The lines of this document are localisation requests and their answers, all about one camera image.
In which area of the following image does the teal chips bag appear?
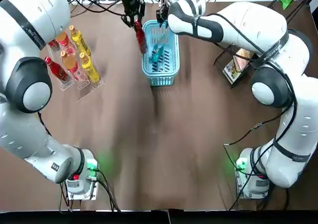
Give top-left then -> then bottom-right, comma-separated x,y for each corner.
148,44 -> 165,63

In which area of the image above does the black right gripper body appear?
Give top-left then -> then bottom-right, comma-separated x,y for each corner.
156,2 -> 170,29

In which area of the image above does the orange tea bottle red label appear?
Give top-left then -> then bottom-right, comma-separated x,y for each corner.
60,50 -> 84,82
56,31 -> 73,50

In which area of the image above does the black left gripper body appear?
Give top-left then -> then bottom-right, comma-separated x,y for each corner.
121,0 -> 140,16

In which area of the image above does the black wire rack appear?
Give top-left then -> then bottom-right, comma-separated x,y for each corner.
213,0 -> 318,89

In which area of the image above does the clear acrylic bottle tray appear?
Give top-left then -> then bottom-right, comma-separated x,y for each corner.
39,25 -> 107,103

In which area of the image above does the yellow drink bottle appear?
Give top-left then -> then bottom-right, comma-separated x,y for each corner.
69,25 -> 92,58
79,52 -> 102,84

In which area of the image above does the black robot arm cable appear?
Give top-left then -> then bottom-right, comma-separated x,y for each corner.
58,166 -> 121,213
223,12 -> 299,210

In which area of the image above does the light blue plastic basket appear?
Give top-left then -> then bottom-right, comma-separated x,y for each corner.
141,19 -> 180,87

